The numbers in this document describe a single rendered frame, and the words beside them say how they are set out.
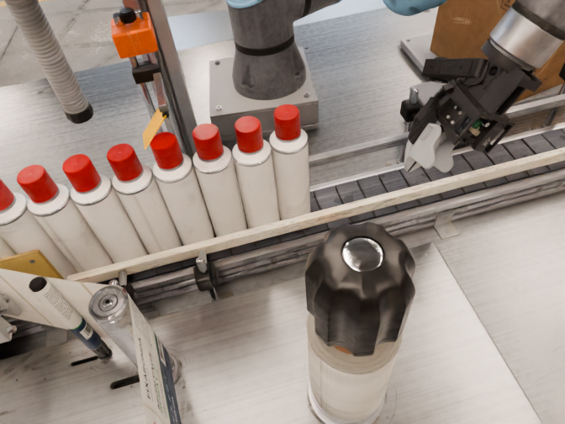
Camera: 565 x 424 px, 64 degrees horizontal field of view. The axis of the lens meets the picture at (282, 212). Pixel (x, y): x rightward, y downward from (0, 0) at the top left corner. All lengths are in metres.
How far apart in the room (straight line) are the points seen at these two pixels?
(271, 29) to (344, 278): 0.62
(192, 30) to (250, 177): 0.78
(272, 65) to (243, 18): 0.10
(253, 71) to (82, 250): 0.46
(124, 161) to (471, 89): 0.45
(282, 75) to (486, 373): 0.61
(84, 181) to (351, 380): 0.37
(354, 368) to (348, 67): 0.82
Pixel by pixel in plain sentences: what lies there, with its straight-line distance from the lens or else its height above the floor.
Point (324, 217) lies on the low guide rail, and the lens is 0.68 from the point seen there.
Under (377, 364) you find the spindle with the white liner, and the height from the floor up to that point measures 1.06.
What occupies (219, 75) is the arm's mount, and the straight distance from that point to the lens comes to 1.02.
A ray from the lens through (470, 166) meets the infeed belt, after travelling 0.83.
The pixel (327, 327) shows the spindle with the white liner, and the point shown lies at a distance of 0.34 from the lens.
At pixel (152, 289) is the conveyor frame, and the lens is 0.72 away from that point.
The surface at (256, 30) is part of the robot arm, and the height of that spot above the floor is 1.03.
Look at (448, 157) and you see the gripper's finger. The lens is 0.71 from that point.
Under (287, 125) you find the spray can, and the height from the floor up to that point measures 1.08.
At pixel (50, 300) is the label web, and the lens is 0.53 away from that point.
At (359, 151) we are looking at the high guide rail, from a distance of 0.71.
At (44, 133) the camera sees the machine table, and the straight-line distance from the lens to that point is 1.12.
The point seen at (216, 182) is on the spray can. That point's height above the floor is 1.02.
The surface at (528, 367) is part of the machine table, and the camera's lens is 0.71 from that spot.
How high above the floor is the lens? 1.44
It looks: 51 degrees down
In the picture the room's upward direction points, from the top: 6 degrees counter-clockwise
